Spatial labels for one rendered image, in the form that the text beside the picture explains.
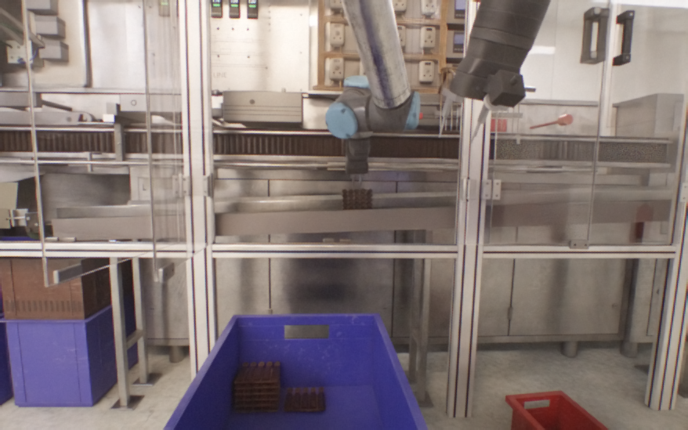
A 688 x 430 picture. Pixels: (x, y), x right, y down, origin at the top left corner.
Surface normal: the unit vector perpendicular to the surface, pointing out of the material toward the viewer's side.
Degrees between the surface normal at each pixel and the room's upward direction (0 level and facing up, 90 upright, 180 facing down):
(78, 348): 90
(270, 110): 90
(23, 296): 90
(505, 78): 66
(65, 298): 90
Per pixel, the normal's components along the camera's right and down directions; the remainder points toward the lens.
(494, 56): 0.08, 0.63
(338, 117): -0.41, 0.62
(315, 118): 0.05, 0.11
